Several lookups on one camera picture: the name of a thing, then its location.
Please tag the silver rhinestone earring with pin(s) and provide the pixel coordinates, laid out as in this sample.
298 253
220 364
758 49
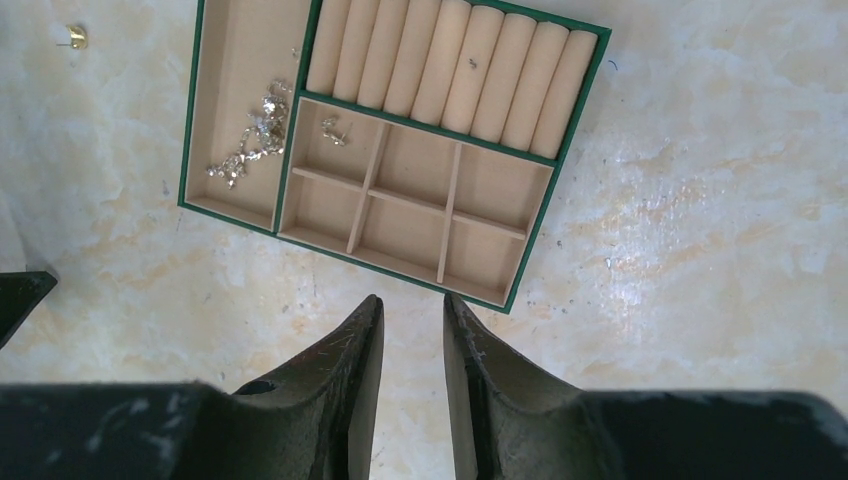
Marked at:
331 132

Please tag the gold earring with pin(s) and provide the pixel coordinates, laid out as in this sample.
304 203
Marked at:
77 37

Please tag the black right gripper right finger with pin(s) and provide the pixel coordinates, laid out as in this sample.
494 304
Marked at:
511 419

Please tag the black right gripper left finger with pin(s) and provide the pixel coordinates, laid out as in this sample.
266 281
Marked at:
312 417

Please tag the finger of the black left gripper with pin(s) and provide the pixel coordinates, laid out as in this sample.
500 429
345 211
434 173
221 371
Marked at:
20 293

